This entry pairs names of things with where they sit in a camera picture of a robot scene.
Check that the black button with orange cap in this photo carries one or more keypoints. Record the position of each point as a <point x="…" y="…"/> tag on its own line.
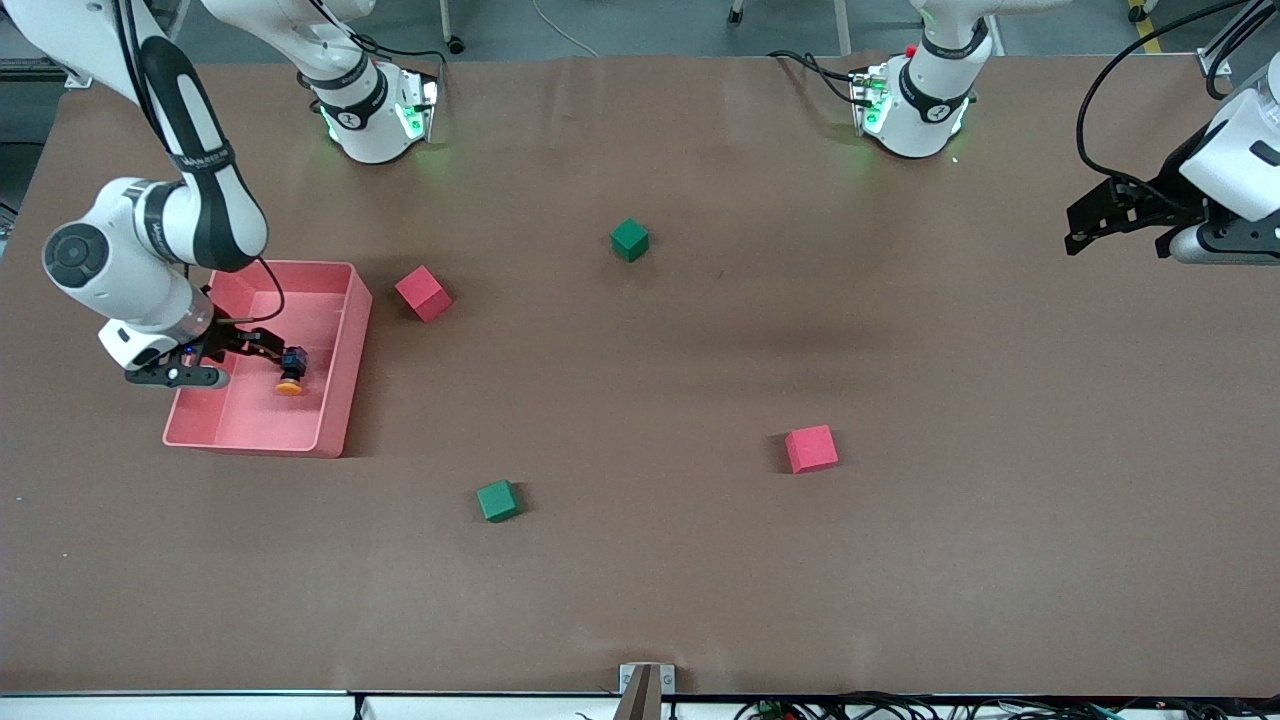
<point x="292" y="372"/>

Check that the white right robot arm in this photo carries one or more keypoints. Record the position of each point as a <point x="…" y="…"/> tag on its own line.
<point x="100" y="250"/>

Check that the pink plastic bin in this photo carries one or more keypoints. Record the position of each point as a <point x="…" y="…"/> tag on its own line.
<point x="300" y="420"/>

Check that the red wooden cube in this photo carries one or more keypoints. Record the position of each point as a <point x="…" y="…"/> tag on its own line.
<point x="811" y="448"/>
<point x="422" y="293"/>

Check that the green wooden cube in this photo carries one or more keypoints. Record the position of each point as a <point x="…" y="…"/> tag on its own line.
<point x="629" y="240"/>
<point x="497" y="500"/>

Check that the grey metal leg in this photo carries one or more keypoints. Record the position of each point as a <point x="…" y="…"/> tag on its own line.
<point x="842" y="25"/>

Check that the black caster wheel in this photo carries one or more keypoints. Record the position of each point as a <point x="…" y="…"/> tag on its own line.
<point x="737" y="14"/>
<point x="456" y="45"/>

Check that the aluminium frame post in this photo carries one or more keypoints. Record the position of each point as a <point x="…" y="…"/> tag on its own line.
<point x="1215" y="62"/>
<point x="80" y="75"/>

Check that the metal arm base connector bracket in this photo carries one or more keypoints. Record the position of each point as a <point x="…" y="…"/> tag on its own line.
<point x="868" y="100"/>
<point x="425" y="105"/>

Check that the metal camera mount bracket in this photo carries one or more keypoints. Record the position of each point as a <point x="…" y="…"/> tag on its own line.
<point x="645" y="690"/>

